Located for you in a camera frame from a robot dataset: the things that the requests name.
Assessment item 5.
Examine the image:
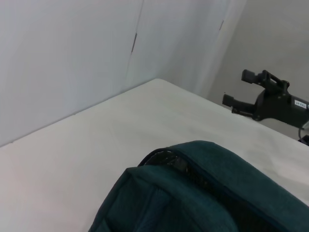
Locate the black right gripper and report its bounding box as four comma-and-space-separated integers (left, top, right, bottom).
223, 69, 309, 129

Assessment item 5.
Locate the dark teal fabric bag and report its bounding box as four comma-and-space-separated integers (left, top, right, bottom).
88, 140, 309, 232

